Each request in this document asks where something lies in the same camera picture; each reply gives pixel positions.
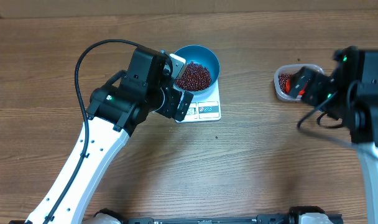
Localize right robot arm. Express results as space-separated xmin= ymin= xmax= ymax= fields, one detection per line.
xmin=288 ymin=46 xmax=378 ymax=223

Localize red adzuki beans in container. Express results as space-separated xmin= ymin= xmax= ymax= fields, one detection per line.
xmin=278 ymin=73 xmax=293 ymax=94

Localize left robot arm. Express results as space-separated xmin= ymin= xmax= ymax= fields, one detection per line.
xmin=24 ymin=45 xmax=193 ymax=223

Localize blue bowl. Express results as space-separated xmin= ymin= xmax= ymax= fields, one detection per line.
xmin=175 ymin=45 xmax=221 ymax=94

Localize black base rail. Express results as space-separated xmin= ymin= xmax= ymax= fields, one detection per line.
xmin=92 ymin=205 xmax=344 ymax=224

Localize white digital kitchen scale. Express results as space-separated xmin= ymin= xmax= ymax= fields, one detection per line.
xmin=176 ymin=81 xmax=222 ymax=123

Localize red measuring scoop blue handle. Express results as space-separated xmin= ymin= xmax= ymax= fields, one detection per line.
xmin=284 ymin=80 xmax=305 ymax=96

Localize red beans in bowl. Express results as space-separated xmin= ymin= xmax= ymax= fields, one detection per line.
xmin=175 ymin=62 xmax=212 ymax=91

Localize clear plastic container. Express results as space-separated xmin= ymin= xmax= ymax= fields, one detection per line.
xmin=274 ymin=63 xmax=325 ymax=102

